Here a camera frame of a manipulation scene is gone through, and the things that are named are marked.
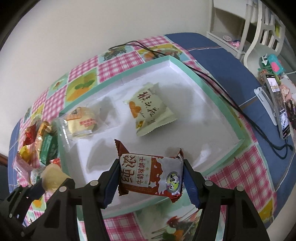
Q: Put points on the beige swiss roll packet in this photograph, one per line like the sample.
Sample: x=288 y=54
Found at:
x=52 y=178

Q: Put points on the white phone stand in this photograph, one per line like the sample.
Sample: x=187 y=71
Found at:
x=264 y=98

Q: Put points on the white chair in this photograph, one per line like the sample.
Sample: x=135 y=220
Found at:
x=268 y=39

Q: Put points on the smartphone on stand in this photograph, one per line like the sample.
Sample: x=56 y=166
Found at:
x=278 y=105

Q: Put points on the red candy packet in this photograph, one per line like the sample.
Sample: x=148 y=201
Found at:
x=30 y=135

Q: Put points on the checkered picture tablecloth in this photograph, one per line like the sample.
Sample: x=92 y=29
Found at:
x=246 y=166

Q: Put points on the green snack packet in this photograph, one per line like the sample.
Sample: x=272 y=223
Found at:
x=49 y=149

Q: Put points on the blue bedsheet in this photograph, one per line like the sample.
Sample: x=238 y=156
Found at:
x=240 y=85

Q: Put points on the yellow cake packet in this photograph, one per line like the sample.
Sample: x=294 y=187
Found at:
x=27 y=153

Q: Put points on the red white milk biscuit packet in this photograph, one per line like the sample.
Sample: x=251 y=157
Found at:
x=150 y=174

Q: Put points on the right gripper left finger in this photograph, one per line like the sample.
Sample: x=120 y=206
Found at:
x=97 y=195

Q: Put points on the teal pink toy box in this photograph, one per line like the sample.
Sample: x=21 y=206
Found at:
x=271 y=63

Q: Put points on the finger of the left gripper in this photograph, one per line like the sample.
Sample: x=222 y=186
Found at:
x=36 y=191

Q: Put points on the teal white cardboard tray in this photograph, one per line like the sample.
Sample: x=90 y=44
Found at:
x=205 y=129

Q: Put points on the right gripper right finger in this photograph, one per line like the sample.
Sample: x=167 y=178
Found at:
x=242 y=219

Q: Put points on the cream orange snack packet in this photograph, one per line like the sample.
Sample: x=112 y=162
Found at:
x=148 y=110

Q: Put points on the white shelf unit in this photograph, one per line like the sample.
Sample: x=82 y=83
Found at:
x=229 y=23

